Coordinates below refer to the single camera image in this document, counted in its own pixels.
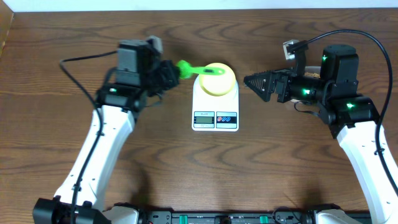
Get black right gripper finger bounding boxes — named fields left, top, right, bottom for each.
left=244, top=70, right=276, bottom=85
left=246, top=81, right=275, bottom=102

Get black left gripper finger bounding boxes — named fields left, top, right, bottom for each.
left=161, top=60, right=180, bottom=81
left=155, top=80, right=179, bottom=95

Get green plastic scoop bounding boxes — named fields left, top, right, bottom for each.
left=176, top=60, right=225, bottom=79

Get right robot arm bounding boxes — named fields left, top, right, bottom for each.
left=244, top=45, right=397, bottom=223

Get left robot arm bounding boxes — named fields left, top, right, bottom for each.
left=32, top=35, right=180, bottom=223

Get yellow bowl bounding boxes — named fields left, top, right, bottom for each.
left=198, top=63, right=236, bottom=96

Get white digital kitchen scale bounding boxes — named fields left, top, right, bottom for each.
left=192, top=78, right=239, bottom=132

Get soybeans in container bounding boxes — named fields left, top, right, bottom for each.
left=304, top=72, right=320, bottom=78

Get clear plastic container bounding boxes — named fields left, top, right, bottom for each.
left=304, top=66, right=321, bottom=75

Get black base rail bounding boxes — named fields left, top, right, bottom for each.
left=105, top=203, right=374, bottom=224

